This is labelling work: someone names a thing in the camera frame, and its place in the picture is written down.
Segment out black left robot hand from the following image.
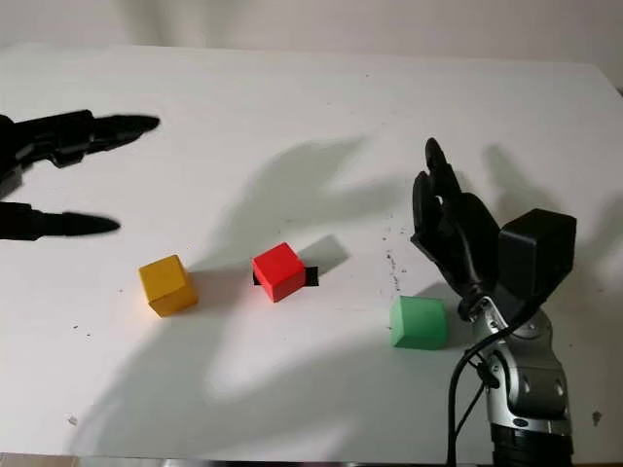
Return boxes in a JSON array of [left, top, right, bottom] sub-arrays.
[[0, 109, 162, 242]]

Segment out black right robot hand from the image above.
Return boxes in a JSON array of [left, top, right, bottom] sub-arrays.
[[410, 137, 501, 321]]

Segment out green block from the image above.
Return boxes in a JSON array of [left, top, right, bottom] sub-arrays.
[[389, 295, 449, 350]]

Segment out yellow block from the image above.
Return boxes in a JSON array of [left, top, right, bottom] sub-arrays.
[[138, 253, 200, 318]]

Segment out red block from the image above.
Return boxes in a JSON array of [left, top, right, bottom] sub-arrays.
[[251, 241, 307, 304]]

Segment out black tape strip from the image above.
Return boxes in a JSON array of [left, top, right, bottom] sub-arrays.
[[251, 266, 320, 288]]

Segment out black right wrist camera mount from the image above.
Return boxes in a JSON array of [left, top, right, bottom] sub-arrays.
[[486, 207, 578, 328]]

